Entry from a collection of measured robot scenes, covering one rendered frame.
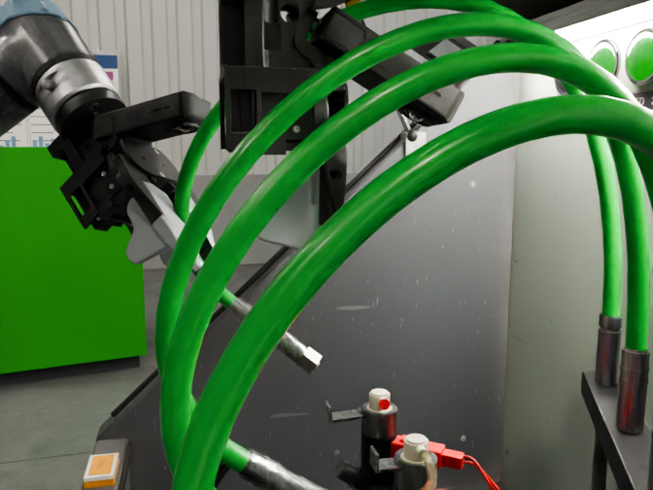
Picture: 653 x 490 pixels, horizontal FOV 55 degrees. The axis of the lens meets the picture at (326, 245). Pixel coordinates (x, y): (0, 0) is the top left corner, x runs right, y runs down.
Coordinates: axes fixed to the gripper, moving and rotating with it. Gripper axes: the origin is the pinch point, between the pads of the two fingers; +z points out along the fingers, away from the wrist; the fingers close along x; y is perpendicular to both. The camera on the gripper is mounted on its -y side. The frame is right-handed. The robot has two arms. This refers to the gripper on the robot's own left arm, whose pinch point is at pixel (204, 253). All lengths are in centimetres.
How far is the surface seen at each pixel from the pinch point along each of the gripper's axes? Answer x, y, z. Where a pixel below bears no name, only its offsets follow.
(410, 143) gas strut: -26.5, -19.1, -4.3
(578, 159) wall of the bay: -24.9, -31.7, 10.9
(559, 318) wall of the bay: -30.5, -18.7, 22.9
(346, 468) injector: 1.7, -0.7, 22.4
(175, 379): 24.5, -6.9, 15.4
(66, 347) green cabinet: -223, 207, -124
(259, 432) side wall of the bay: -24.0, 18.7, 12.0
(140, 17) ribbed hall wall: -444, 122, -457
